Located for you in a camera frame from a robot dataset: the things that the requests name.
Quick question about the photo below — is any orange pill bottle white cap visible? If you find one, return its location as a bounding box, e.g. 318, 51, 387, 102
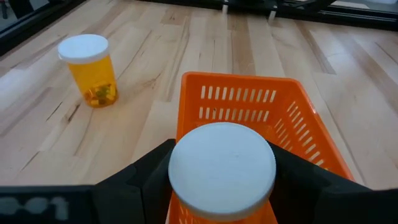
57, 33, 119, 109
167, 121, 277, 224

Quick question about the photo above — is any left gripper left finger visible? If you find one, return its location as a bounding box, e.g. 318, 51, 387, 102
91, 138, 177, 224

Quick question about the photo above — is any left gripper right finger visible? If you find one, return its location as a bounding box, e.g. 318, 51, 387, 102
267, 141, 371, 224

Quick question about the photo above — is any orange plastic slotted basket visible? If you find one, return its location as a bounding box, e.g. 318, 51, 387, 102
166, 71, 355, 224

